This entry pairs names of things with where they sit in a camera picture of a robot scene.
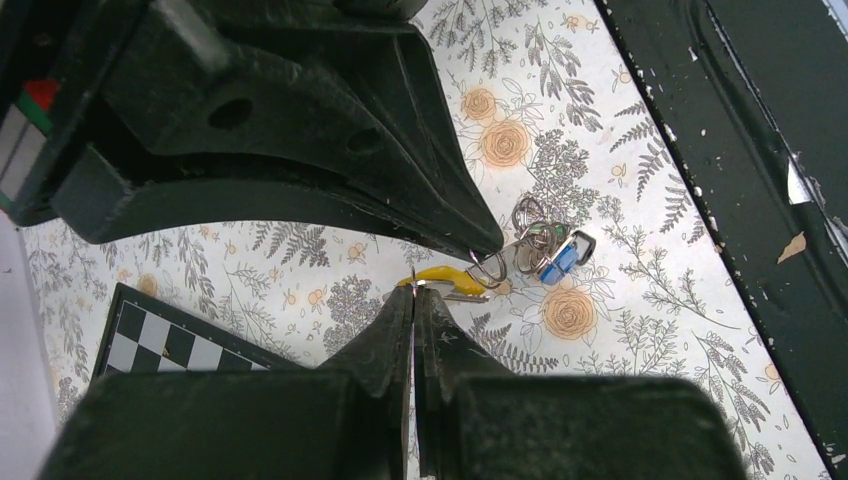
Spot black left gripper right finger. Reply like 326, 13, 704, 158
413, 289, 745, 479

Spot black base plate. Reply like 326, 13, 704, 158
598, 1, 847, 479

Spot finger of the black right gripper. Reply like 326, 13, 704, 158
99, 0, 506, 256
50, 145, 477, 259

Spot floral table mat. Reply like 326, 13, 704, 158
22, 1, 847, 479

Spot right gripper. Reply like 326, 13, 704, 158
1, 1, 159, 227

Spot black and silver chessboard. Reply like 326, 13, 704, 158
93, 283, 301, 377

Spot blue key tag with key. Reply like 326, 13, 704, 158
538, 230, 597, 286

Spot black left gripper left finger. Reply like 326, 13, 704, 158
39, 287, 413, 479

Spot grey metal key holder plate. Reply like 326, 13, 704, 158
467, 196, 579, 289

